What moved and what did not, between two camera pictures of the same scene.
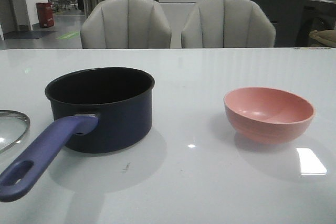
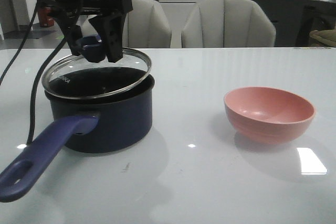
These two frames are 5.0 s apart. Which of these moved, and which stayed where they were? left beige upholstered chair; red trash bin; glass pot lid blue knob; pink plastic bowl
Moved: glass pot lid blue knob
Stayed: left beige upholstered chair; pink plastic bowl; red trash bin
